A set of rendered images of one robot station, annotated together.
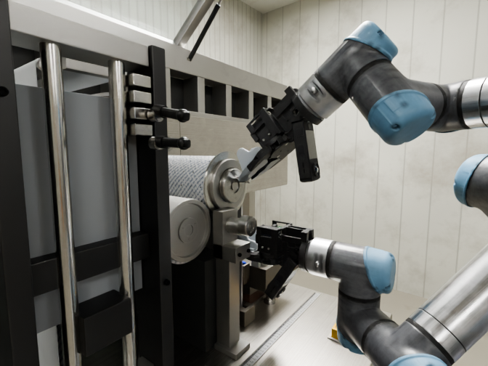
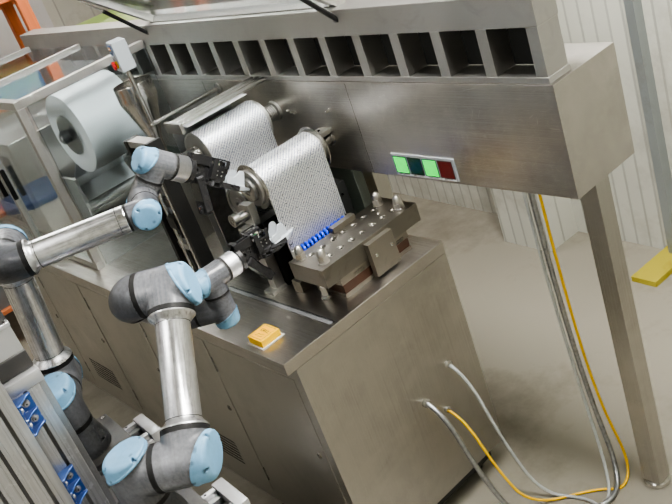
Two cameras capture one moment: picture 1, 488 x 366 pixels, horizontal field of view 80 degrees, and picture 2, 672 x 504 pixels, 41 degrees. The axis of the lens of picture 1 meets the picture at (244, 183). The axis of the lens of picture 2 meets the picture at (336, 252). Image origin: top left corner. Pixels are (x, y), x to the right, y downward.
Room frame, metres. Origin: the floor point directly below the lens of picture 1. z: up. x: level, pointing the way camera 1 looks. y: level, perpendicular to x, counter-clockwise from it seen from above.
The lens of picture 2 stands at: (1.69, -2.22, 2.15)
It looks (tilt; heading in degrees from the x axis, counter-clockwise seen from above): 26 degrees down; 111
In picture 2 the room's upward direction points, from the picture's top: 20 degrees counter-clockwise
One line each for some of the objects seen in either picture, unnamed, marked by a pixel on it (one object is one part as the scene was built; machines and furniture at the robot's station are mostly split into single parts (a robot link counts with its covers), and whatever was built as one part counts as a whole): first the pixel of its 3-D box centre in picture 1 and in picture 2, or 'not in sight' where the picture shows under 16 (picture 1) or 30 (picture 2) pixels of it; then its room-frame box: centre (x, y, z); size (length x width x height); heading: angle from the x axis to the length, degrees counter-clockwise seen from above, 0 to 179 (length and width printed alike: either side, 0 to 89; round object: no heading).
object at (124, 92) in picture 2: not in sight; (135, 90); (0.12, 0.55, 1.50); 0.14 x 0.14 x 0.06
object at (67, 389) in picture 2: not in sight; (59, 401); (0.12, -0.53, 0.98); 0.13 x 0.12 x 0.14; 118
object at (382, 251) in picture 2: not in sight; (383, 252); (0.96, 0.02, 0.96); 0.10 x 0.03 x 0.11; 54
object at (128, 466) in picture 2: not in sight; (135, 471); (0.51, -0.85, 0.98); 0.13 x 0.12 x 0.14; 10
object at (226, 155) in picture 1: (226, 184); (253, 187); (0.64, 0.04, 1.25); 0.15 x 0.01 x 0.15; 144
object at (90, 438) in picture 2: not in sight; (78, 435); (0.12, -0.53, 0.87); 0.15 x 0.15 x 0.10
